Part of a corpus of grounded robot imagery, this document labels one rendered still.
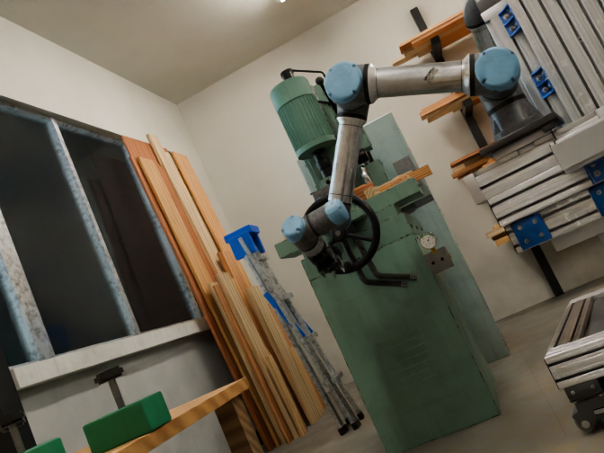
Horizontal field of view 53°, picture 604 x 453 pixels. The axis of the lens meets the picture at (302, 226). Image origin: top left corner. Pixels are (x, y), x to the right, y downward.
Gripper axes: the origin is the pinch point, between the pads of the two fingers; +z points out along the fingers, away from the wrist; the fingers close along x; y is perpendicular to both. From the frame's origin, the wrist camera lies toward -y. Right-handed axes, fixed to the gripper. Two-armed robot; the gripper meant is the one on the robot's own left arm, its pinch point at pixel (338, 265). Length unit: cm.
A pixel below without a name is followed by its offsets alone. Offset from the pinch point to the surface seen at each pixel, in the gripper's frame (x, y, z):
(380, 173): 23, -53, 35
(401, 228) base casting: 22.3, -13.6, 19.9
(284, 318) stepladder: -58, -40, 82
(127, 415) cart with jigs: -13, 69, -100
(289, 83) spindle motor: 11, -83, -8
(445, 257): 31.4, 2.8, 25.0
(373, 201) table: 18.1, -25.9, 13.2
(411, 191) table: 32.1, -22.7, 15.2
